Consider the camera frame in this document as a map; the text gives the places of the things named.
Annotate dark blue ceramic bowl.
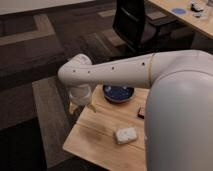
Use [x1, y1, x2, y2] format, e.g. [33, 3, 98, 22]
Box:
[103, 85, 134, 103]

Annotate small objects on far desk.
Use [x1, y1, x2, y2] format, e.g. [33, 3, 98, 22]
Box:
[190, 1, 204, 18]

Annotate blue round disc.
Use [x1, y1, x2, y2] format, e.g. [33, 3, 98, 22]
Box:
[171, 8, 186, 15]

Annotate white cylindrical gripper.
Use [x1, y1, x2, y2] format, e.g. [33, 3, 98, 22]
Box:
[69, 84, 96, 114]

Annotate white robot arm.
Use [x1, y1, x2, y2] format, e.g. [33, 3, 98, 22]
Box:
[58, 50, 213, 171]

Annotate dark rectangular snack bar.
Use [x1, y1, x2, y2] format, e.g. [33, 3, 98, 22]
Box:
[137, 107, 145, 119]

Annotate light wooden far desk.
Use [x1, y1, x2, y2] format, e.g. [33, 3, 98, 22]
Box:
[148, 0, 213, 39]

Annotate white sponge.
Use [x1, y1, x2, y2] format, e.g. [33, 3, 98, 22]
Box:
[114, 127, 138, 144]

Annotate black office chair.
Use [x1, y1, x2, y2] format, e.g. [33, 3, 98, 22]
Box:
[113, 0, 175, 54]

